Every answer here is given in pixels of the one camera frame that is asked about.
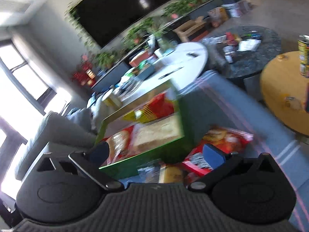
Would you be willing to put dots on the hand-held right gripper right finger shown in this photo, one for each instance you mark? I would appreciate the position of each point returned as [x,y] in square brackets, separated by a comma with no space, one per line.
[213,156]

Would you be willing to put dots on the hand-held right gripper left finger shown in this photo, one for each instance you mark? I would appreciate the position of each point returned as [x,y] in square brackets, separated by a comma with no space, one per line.
[99,153]

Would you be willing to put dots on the red snack packet white print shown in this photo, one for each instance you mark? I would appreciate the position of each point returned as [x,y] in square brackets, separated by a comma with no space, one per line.
[229,140]

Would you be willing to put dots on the large red cookie packet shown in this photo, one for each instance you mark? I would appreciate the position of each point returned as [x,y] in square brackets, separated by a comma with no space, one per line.
[120,137]

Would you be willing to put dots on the green cardboard box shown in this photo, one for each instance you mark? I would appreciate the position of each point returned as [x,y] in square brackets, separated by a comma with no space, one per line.
[135,168]

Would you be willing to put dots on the clear cracker packet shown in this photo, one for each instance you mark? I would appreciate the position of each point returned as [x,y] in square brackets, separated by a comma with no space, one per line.
[172,174]

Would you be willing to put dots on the clear bread pack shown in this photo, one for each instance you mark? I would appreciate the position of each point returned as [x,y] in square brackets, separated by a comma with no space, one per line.
[157,130]

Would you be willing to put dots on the red yellow striped chips bag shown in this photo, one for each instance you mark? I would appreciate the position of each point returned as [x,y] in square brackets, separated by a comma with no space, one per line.
[149,108]

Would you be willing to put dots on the blue striped tablecloth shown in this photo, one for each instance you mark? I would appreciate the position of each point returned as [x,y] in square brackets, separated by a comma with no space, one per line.
[217,111]

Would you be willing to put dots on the grey sofa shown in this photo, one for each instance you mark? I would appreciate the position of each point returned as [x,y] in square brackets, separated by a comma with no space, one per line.
[53,125]

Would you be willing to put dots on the cream cylindrical tin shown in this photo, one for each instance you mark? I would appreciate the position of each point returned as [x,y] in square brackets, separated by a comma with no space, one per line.
[112,99]

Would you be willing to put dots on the dark tv cabinet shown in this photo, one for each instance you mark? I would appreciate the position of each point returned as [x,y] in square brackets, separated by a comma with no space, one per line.
[108,77]

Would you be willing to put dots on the red berry decoration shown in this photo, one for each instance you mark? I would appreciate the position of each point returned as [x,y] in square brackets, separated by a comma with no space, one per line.
[84,73]

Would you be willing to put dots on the teal plastic basket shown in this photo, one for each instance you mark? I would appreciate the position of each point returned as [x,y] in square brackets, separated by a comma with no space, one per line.
[147,71]

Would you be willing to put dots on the yellow round table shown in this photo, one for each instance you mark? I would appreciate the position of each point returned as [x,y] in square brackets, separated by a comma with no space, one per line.
[277,84]

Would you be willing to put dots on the white oval table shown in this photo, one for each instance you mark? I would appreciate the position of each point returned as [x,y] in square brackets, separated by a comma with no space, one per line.
[183,60]

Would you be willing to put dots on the window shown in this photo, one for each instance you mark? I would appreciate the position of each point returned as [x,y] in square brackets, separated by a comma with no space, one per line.
[24,84]

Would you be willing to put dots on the glass jar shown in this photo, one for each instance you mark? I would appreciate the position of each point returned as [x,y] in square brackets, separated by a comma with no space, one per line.
[228,54]

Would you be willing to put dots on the black remote control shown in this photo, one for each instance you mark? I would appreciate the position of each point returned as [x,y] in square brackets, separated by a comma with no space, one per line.
[192,55]

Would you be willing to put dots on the dark marble round table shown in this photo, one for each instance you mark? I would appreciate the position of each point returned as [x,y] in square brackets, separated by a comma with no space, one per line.
[253,60]

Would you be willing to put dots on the pink box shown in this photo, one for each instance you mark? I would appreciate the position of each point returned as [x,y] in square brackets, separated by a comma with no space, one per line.
[140,58]

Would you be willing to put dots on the smartphone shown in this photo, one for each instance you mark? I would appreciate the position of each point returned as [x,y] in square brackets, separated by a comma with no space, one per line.
[307,101]

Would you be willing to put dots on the white napkin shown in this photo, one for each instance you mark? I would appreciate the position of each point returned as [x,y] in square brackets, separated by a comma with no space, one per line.
[248,45]

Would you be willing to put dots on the small red box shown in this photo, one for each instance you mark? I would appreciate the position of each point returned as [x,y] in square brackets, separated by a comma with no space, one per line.
[230,38]

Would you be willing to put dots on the spider plant in glass vase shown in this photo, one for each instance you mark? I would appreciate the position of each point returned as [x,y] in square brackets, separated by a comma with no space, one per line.
[166,44]

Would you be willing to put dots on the row of potted green plants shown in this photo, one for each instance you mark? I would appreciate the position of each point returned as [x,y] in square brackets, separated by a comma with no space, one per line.
[140,32]

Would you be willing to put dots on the open cardboard box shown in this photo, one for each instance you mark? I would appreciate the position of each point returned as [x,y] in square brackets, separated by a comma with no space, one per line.
[190,26]

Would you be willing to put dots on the yellow black drink can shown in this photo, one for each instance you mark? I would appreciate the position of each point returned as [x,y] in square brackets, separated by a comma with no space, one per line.
[304,55]

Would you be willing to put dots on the yellow carton with plastic bag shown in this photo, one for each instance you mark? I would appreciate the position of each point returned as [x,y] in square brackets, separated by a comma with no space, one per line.
[218,15]

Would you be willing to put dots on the black television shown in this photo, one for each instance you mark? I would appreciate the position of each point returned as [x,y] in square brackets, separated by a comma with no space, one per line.
[115,12]

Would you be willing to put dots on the clear storage bin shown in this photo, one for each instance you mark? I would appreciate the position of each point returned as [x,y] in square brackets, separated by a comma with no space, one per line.
[235,11]

